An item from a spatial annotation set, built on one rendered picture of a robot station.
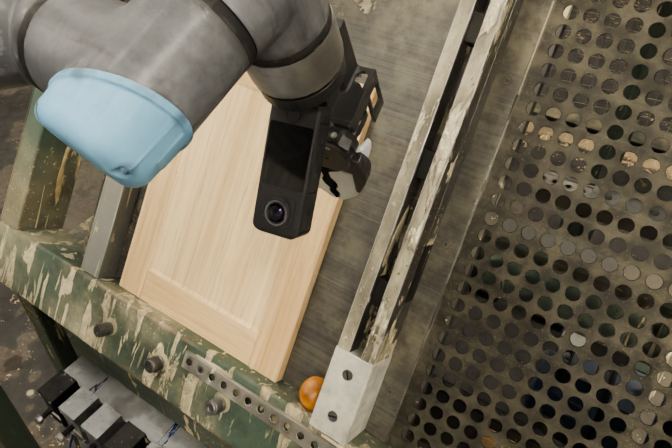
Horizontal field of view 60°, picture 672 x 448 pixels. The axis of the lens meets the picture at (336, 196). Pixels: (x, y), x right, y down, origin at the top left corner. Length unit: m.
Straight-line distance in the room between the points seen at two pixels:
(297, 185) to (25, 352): 1.96
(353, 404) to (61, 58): 0.63
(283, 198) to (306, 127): 0.06
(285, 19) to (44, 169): 1.00
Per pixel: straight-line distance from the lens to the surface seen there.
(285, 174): 0.48
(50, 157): 1.32
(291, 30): 0.38
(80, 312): 1.21
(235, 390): 0.98
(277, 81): 0.42
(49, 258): 1.27
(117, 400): 1.20
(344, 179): 0.56
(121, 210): 1.14
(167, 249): 1.08
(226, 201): 1.00
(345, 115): 0.50
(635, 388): 1.57
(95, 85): 0.33
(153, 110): 0.33
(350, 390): 0.85
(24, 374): 2.31
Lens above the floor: 1.70
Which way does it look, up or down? 39 degrees down
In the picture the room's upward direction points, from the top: straight up
